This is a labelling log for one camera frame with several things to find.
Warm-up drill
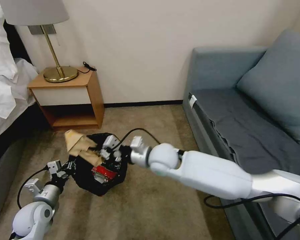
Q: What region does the grey bed base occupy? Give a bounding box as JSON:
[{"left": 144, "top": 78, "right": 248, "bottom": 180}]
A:
[{"left": 0, "top": 101, "right": 50, "bottom": 222}]

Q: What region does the brown paper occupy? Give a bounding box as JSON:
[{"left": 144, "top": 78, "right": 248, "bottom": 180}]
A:
[{"left": 64, "top": 129, "right": 106, "bottom": 167}]

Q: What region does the black headboard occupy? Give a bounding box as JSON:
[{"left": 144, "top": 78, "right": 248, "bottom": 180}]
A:
[{"left": 3, "top": 19, "right": 38, "bottom": 73}]

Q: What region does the silver wall switch plate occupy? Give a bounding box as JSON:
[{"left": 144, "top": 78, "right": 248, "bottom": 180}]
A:
[{"left": 28, "top": 24, "right": 57, "bottom": 35}]

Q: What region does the thin black charger cable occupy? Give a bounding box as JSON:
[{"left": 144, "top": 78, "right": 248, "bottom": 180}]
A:
[{"left": 78, "top": 61, "right": 96, "bottom": 74}]

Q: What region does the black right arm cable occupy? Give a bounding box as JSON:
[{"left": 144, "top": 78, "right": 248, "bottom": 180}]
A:
[{"left": 204, "top": 193, "right": 300, "bottom": 209}]

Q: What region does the white sofa tag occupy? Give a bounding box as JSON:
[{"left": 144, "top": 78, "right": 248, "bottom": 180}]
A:
[{"left": 188, "top": 93, "right": 198, "bottom": 109}]

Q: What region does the white duvet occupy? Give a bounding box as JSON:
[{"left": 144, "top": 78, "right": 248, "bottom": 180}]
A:
[{"left": 0, "top": 57, "right": 39, "bottom": 148}]

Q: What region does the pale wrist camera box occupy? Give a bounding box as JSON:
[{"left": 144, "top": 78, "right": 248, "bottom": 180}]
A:
[
  {"left": 103, "top": 135, "right": 120, "bottom": 150},
  {"left": 47, "top": 161, "right": 63, "bottom": 174}
]

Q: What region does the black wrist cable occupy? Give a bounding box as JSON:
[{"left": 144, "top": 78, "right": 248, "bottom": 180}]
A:
[
  {"left": 17, "top": 167, "right": 50, "bottom": 209},
  {"left": 116, "top": 128, "right": 162, "bottom": 149}
]

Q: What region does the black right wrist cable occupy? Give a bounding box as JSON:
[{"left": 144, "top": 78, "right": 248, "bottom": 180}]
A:
[{"left": 116, "top": 128, "right": 162, "bottom": 149}]

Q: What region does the wooden nightstand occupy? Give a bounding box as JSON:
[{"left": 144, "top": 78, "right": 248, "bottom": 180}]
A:
[{"left": 27, "top": 66, "right": 105, "bottom": 131}]

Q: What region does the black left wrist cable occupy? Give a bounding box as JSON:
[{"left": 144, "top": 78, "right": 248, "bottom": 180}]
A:
[{"left": 17, "top": 167, "right": 50, "bottom": 209}]

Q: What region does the dark grey seat cover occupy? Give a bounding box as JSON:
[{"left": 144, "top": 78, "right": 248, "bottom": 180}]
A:
[{"left": 192, "top": 87, "right": 300, "bottom": 181}]

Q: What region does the brass lamp with grey shade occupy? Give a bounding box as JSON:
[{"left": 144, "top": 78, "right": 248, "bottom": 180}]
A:
[{"left": 1, "top": 0, "right": 79, "bottom": 83}]

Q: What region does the black trash bin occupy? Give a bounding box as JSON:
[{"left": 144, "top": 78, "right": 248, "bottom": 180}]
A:
[{"left": 69, "top": 133, "right": 129, "bottom": 197}]

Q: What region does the grey blue sofa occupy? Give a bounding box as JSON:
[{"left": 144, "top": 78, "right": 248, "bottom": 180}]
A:
[{"left": 182, "top": 46, "right": 300, "bottom": 240}]

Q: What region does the grey blue cushion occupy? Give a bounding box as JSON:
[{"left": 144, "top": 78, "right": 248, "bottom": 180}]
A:
[{"left": 236, "top": 28, "right": 300, "bottom": 145}]

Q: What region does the red snack packet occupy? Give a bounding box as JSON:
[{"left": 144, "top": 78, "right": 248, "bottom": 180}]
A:
[{"left": 91, "top": 164, "right": 118, "bottom": 182}]

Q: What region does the white pillow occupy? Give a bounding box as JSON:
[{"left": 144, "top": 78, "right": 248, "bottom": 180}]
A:
[{"left": 0, "top": 4, "right": 18, "bottom": 77}]

